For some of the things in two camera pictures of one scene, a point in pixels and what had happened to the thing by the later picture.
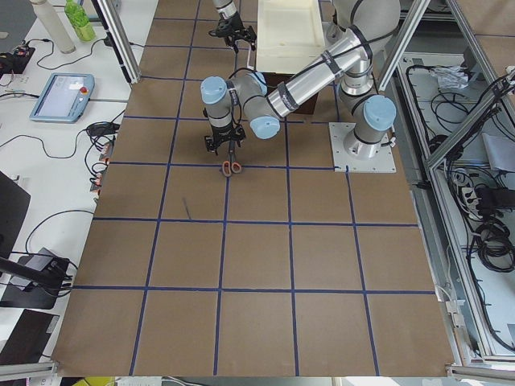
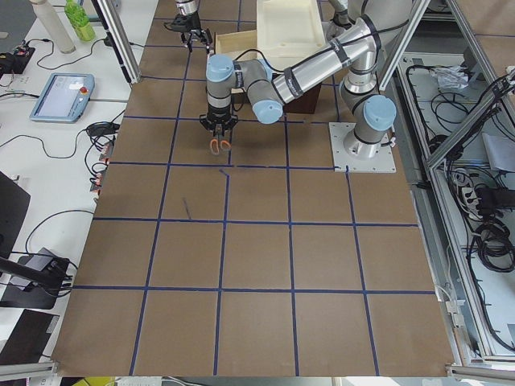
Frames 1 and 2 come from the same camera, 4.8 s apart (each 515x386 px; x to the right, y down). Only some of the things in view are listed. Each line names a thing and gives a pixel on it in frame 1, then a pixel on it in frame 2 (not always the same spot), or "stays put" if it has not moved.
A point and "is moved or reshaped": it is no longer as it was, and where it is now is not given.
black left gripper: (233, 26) -> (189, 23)
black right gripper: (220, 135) -> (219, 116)
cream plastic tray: (290, 34) stays put
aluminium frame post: (120, 39) stays put
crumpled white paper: (451, 78) stays put
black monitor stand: (33, 281) stays put
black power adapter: (489, 198) stays put
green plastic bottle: (79, 21) stays put
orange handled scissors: (228, 166) is moved or reshaped
